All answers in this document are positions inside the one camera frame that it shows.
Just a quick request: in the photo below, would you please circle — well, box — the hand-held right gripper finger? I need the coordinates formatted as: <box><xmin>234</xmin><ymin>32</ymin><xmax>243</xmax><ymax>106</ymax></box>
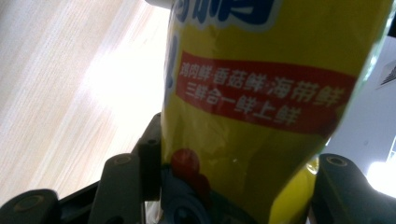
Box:
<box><xmin>132</xmin><ymin>112</ymin><xmax>163</xmax><ymax>202</ymax></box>

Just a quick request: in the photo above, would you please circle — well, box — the yellow chicken print seasoning bag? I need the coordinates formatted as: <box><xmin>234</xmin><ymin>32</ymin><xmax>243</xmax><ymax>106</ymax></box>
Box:
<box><xmin>157</xmin><ymin>0</ymin><xmax>395</xmax><ymax>224</ymax></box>

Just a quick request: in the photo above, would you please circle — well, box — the wall air vent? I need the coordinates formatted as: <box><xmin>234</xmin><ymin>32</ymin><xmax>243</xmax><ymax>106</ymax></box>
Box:
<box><xmin>375</xmin><ymin>59</ymin><xmax>396</xmax><ymax>91</ymax></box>

